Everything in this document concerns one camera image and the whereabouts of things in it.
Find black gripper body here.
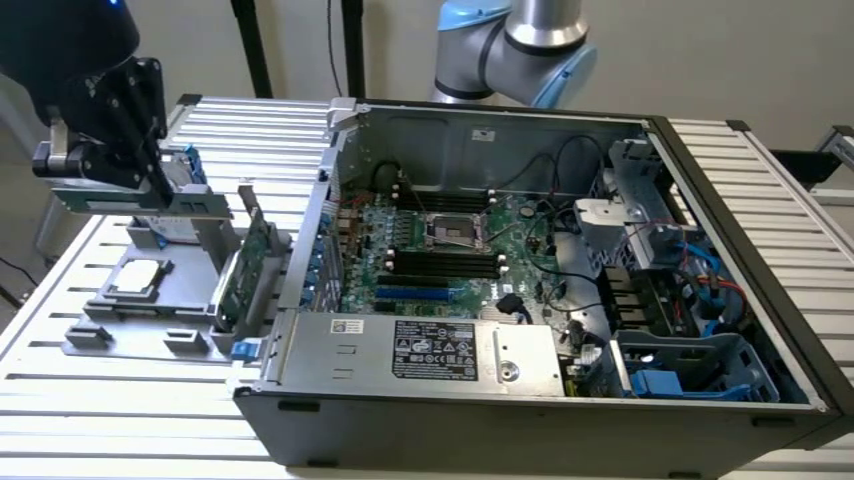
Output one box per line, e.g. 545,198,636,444
0,0,142,126

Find green RAM stick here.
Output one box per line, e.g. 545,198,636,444
50,186,175,216

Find black RAM slot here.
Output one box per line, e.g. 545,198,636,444
386,268,502,282
397,188,492,197
396,198,493,207
390,248,502,260
388,261,502,274
396,202,494,213
397,193,493,202
389,255,502,267

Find blue expansion slot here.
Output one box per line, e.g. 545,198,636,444
374,285,450,303

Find short black expansion slot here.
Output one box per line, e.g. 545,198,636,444
372,301,446,315

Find silver hard disk blue caddy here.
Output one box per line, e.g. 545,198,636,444
129,143,205,247

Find thick black stand pole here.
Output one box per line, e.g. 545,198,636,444
337,0,368,98
228,0,276,99

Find silver CPU chip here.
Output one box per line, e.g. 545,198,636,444
107,258,175,297

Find grey parts rack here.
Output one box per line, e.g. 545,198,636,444
59,182,294,366

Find green graphics card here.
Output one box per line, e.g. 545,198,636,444
213,184,282,332

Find metal CPU socket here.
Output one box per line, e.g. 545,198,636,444
416,211,500,252

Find silver power supply unit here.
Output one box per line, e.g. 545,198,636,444
277,311,569,399

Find green motherboard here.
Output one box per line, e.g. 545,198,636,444
324,191,572,322

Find grey metal disk bay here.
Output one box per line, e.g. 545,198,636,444
588,138,683,269

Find black drive block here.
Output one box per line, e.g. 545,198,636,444
594,264,696,337

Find black open PC case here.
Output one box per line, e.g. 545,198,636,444
224,96,847,470

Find blue plastic disk bay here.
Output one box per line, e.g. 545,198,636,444
606,328,783,402

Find black floor cable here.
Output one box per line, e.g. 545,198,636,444
0,256,39,307

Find thin black hanging cable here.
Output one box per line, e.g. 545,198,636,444
324,0,342,97

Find short black looped wire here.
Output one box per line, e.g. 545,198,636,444
370,160,402,195

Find long black wire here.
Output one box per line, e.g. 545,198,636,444
517,133,609,202

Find grey plastic bracket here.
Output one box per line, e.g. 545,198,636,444
570,197,629,237

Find blue wire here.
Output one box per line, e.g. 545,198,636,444
671,238,743,337

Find red wire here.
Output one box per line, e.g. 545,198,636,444
704,278,749,302

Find aluminium profile frame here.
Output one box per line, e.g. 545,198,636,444
807,124,854,207

